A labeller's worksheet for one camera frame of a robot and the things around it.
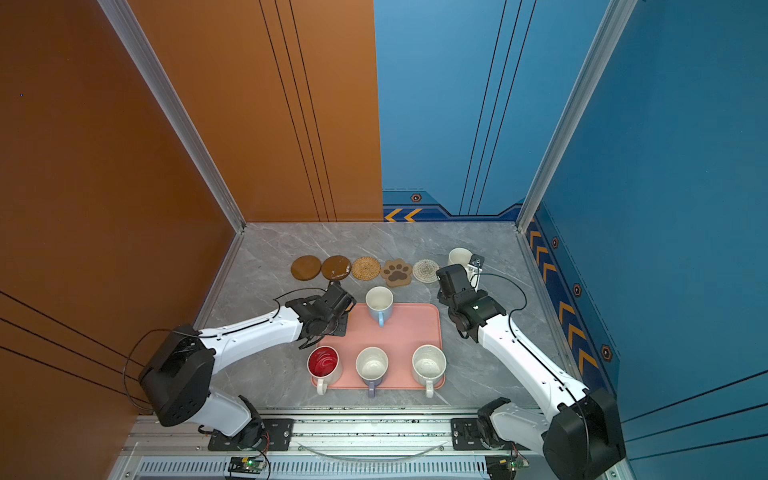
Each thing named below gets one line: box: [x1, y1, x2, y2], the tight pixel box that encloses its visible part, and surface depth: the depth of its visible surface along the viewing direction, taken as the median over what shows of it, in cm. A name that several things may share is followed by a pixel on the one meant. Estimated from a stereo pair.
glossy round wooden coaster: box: [321, 255, 351, 280], surface depth 108 cm
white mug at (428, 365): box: [412, 344, 447, 398], surface depth 80 cm
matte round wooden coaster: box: [290, 255, 322, 281], surface depth 108 cm
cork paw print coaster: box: [380, 259, 412, 288], surface depth 107 cm
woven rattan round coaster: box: [351, 256, 381, 281], surface depth 108 cm
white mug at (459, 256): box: [448, 247, 473, 266], surface depth 100 cm
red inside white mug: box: [307, 345, 343, 395], surface depth 81 cm
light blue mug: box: [365, 285, 395, 328], surface depth 90 cm
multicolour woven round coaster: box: [412, 259, 440, 284], surface depth 107 cm
